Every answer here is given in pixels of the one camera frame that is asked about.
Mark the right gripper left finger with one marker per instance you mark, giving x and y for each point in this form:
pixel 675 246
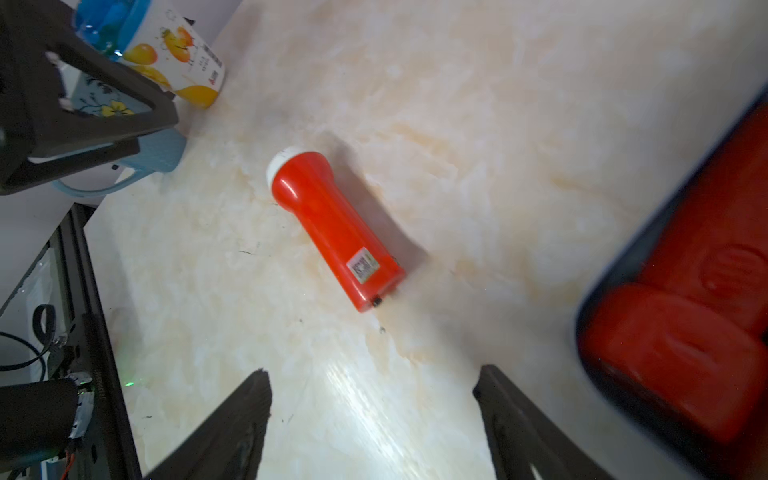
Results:
pixel 229 443

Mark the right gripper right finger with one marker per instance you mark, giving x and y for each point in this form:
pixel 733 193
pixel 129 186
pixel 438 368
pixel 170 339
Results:
pixel 523 442

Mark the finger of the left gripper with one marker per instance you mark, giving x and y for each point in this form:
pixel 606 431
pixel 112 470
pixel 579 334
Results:
pixel 39 133

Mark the red flashlight white head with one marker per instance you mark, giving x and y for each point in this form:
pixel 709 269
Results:
pixel 302 182

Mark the grey-blue storage tray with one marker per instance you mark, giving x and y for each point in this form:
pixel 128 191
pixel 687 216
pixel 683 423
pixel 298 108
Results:
pixel 660 258

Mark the blue floral mug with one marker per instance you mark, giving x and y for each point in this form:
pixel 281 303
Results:
pixel 157 152

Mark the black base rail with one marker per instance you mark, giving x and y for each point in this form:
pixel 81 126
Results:
pixel 106 450

